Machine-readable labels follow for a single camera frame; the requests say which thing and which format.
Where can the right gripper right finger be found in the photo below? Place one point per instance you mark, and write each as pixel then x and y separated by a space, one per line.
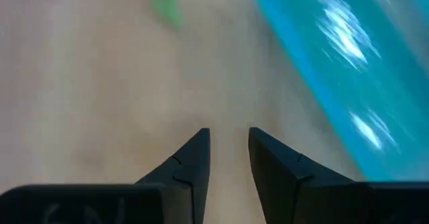
pixel 285 177

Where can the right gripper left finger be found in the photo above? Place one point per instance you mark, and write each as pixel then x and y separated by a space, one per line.
pixel 191 170

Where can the green highlighter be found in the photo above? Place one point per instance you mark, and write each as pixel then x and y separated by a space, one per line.
pixel 166 2

